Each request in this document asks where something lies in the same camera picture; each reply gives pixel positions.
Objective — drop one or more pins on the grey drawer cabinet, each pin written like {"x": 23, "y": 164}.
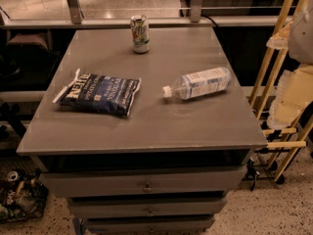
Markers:
{"x": 217, "y": 130}

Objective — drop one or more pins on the top grey drawer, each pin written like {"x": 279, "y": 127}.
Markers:
{"x": 139, "y": 182}

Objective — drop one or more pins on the middle grey drawer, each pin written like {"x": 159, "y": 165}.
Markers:
{"x": 147, "y": 208}

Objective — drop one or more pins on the bin of trash cans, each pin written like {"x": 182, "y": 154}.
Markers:
{"x": 22, "y": 196}

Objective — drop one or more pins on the clear blue-label plastic bottle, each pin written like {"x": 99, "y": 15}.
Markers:
{"x": 196, "y": 84}

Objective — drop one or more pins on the blue potato chip bag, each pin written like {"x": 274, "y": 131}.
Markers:
{"x": 99, "y": 93}

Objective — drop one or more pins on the grey drawer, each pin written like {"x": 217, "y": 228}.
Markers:
{"x": 139, "y": 182}
{"x": 147, "y": 208}
{"x": 149, "y": 225}

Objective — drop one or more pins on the white robot shell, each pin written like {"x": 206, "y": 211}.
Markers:
{"x": 301, "y": 36}

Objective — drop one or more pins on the wooden rolling rack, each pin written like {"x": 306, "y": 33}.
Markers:
{"x": 292, "y": 83}

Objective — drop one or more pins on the dark chair at left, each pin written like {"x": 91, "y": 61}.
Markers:
{"x": 28, "y": 62}

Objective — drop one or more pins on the white green soda can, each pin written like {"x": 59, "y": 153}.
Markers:
{"x": 139, "y": 25}

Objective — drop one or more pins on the bottom grey drawer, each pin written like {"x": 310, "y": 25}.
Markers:
{"x": 149, "y": 225}

